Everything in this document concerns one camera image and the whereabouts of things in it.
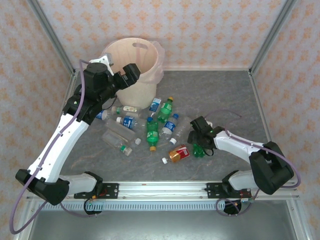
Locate green bottle yellow cap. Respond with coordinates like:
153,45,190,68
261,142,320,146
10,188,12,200
156,96,175,123
145,119,160,153
193,143,207,159

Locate clear bottle white cap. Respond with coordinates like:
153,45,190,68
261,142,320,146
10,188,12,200
106,118,142,146
169,116,191,146

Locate red label bottle white cap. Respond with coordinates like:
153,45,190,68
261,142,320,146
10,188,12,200
161,144,190,165

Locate clear bottle fruit print label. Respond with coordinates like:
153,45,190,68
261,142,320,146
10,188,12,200
111,105,142,115

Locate clear bottle green cap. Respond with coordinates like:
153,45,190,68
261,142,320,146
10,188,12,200
101,131,133,157

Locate cream plastic bin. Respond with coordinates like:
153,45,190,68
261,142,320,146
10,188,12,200
101,37,161,111

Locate crushed bottle light blue label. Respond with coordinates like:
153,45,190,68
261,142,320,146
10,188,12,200
146,97,163,123

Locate grey sheet metal panel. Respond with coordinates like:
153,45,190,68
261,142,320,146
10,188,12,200
14,209,310,240

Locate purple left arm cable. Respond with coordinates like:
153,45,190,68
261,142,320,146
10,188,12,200
9,59,97,235

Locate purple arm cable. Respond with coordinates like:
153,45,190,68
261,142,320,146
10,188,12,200
9,59,97,235
203,109,301,217

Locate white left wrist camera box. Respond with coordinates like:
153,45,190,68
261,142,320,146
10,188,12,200
88,52,115,68

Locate aluminium table side rail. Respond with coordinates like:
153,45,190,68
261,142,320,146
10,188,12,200
39,70,79,181
247,70,287,181

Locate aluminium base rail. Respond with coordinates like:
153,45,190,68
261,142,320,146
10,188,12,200
26,181,301,201

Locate aluminium frame post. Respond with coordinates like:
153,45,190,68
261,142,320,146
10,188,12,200
248,0,299,76
26,0,77,76

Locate red and yellow wires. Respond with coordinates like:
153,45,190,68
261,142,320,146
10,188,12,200
239,191,255,203
90,189,109,202

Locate grey slotted cable duct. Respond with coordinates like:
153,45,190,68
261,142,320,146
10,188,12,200
36,201,288,212

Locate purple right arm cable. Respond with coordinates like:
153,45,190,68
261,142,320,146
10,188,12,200
203,109,301,217

